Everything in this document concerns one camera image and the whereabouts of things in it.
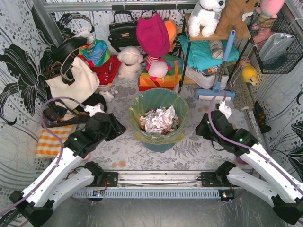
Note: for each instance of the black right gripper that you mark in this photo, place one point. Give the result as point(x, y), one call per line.
point(203, 126)

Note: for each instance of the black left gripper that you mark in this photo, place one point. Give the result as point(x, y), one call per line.
point(114, 126)

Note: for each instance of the teal plastic trash bin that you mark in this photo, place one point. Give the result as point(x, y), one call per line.
point(159, 120)

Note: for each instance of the yellow trash bag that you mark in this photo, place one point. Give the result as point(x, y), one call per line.
point(159, 118)

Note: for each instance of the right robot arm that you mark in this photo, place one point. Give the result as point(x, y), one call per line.
point(277, 187)

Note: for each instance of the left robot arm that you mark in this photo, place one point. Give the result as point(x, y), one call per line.
point(61, 160)

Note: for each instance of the crumpled white paper trash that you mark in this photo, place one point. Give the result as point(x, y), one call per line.
point(160, 121)

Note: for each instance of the cream canvas tote bag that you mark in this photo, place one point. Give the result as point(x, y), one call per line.
point(84, 85)

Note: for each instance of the rainbow striped bag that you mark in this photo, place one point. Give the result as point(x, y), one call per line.
point(170, 81)

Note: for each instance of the floral patterned floor mat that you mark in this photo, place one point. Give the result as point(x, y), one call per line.
point(180, 150)

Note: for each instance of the blue lint roller mop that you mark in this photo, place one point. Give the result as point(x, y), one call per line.
point(216, 93)

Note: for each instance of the purple red sock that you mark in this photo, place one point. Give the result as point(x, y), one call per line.
point(240, 161)

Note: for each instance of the brown patterned handbag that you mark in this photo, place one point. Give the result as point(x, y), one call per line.
point(58, 114)

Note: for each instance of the red cloth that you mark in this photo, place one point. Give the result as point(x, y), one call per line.
point(107, 72)

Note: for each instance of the orange checkered towel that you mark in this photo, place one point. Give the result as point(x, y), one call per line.
point(48, 146)

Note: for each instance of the yellow plush duck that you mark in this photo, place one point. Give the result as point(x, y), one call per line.
point(249, 73)

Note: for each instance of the colourful printed cloth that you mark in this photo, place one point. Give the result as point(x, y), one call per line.
point(95, 54)

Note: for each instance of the teal folded cloth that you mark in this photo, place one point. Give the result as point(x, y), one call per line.
point(200, 54)

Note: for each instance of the white plush lamb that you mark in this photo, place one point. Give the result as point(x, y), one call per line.
point(131, 59)

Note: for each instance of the pink plush pig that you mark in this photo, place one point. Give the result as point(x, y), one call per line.
point(157, 68)

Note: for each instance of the black leather handbag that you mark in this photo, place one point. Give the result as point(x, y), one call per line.
point(123, 34)

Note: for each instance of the wooden shelf rack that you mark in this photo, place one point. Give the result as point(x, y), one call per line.
point(214, 41)

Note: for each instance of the orange plush toy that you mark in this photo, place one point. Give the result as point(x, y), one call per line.
point(172, 32)

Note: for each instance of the silver foil pouch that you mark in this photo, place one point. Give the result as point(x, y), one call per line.
point(275, 46)

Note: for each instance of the white plush dog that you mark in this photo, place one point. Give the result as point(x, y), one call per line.
point(205, 17)

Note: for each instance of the brown teddy bear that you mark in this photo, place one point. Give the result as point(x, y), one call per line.
point(233, 17)

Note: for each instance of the pink plush toy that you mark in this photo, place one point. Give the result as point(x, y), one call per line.
point(268, 11)

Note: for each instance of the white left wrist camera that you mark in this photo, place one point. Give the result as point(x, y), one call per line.
point(92, 110)

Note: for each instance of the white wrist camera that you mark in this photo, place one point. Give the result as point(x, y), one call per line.
point(92, 110)
point(223, 108)

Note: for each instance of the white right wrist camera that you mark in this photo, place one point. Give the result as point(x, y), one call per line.
point(223, 108)

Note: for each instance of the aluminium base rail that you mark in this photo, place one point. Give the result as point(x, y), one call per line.
point(157, 185)

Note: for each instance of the black wire basket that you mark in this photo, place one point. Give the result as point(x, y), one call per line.
point(286, 62)

